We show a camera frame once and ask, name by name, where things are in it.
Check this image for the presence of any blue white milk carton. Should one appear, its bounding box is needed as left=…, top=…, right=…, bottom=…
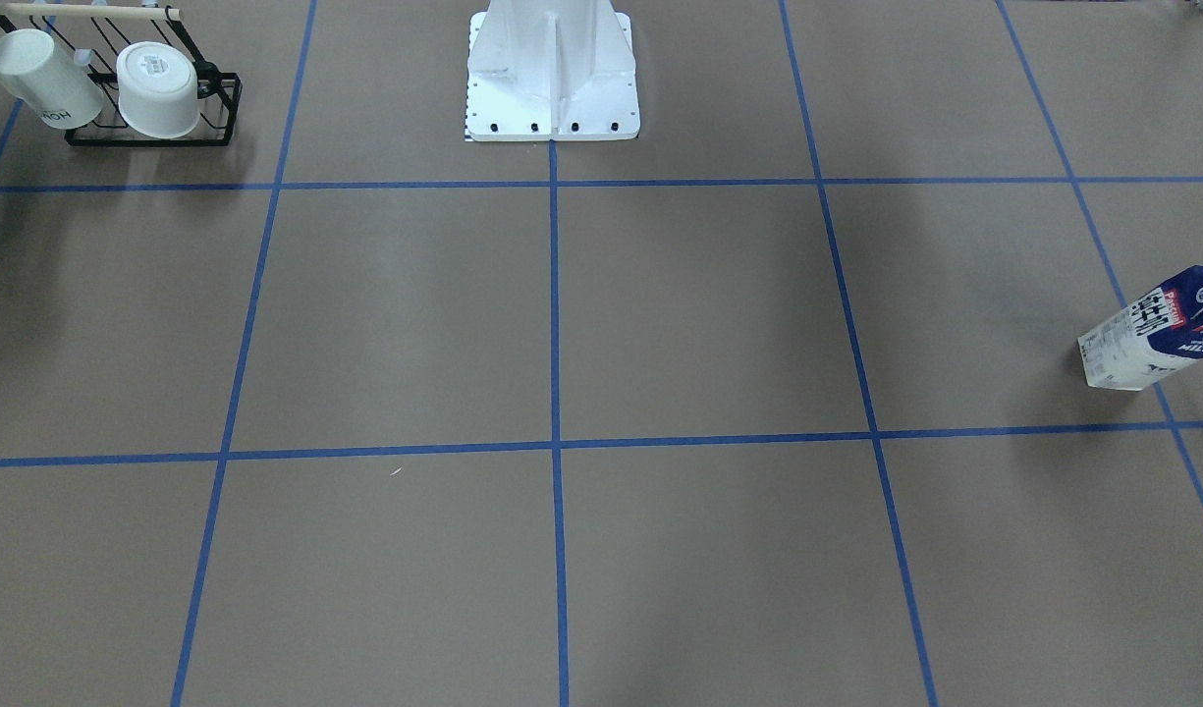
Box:
left=1077, top=265, right=1203, bottom=391

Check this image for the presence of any white bowl in rack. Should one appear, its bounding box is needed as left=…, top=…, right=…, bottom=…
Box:
left=115, top=41, right=200, bottom=139

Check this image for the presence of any white mug lying in rack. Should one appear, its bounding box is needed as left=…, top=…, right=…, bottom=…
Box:
left=0, top=28, right=103, bottom=131

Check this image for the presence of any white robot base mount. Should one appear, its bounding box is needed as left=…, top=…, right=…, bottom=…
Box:
left=464, top=1, right=641, bottom=142

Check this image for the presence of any black wire cup rack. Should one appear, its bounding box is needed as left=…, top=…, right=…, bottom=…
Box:
left=0, top=1, right=243, bottom=148

